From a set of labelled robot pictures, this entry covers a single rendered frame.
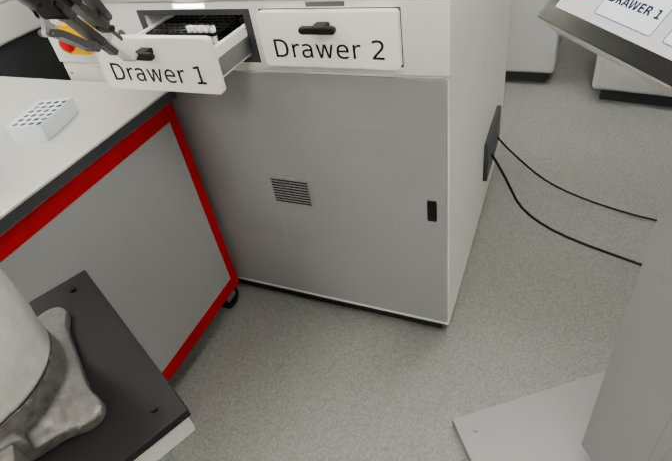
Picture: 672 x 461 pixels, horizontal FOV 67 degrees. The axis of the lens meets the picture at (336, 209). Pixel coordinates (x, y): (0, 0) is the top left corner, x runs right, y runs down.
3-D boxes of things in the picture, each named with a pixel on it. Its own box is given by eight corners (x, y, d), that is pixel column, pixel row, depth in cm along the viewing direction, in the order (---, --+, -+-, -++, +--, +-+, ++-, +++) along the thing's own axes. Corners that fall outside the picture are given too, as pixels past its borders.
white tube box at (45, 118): (48, 141, 106) (39, 125, 103) (14, 143, 107) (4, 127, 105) (79, 112, 115) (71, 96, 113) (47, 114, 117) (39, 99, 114)
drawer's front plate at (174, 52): (222, 95, 98) (205, 39, 91) (110, 87, 108) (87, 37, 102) (227, 90, 99) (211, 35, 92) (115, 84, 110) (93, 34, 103)
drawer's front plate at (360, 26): (400, 70, 95) (396, 11, 88) (266, 65, 106) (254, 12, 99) (403, 66, 96) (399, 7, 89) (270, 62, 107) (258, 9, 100)
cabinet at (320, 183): (453, 342, 143) (456, 78, 93) (165, 274, 181) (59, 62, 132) (502, 157, 209) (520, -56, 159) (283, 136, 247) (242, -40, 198)
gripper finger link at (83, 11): (42, -8, 79) (45, -16, 79) (97, 32, 89) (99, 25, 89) (60, -9, 77) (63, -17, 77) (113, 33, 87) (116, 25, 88)
